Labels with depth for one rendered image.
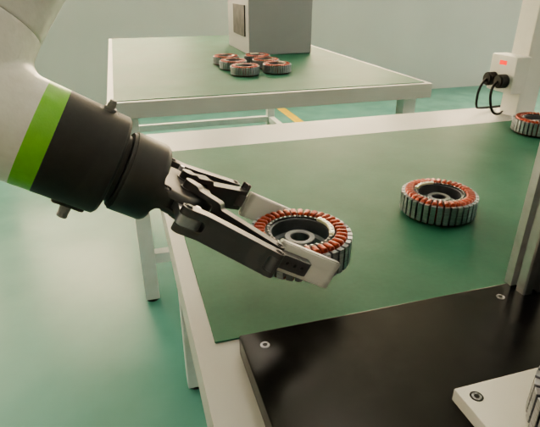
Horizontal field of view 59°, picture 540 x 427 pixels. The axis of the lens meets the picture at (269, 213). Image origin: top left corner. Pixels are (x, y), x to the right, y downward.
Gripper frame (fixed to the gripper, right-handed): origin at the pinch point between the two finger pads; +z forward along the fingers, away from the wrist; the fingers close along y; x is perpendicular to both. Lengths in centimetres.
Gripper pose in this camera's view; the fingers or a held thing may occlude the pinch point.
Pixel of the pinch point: (297, 241)
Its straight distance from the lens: 52.2
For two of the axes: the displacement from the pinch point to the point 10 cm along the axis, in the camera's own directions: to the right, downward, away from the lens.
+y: 2.8, 4.1, -8.6
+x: 4.9, -8.4, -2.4
